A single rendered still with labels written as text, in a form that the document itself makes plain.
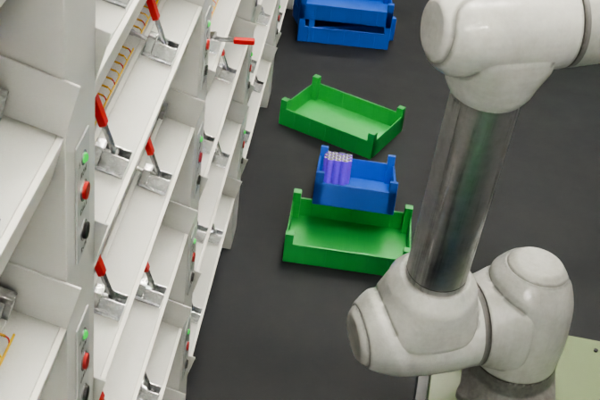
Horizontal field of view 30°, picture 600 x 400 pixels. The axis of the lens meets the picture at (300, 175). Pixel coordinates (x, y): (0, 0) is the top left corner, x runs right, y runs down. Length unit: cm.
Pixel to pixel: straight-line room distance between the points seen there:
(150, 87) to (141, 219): 20
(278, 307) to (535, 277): 81
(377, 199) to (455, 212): 104
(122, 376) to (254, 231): 127
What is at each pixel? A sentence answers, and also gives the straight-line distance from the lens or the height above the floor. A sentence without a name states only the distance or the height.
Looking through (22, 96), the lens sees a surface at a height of 119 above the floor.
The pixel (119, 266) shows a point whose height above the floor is 76.
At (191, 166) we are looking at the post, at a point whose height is 68.
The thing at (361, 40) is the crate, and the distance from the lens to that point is 370.
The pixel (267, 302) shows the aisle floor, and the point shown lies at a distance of 256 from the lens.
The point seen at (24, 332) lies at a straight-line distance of 101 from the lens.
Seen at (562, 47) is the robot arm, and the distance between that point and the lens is 152.
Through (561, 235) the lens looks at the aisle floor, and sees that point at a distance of 297.
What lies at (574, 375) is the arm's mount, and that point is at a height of 25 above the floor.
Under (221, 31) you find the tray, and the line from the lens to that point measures 199.
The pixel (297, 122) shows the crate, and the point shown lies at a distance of 318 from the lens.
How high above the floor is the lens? 163
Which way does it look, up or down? 33 degrees down
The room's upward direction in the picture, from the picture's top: 7 degrees clockwise
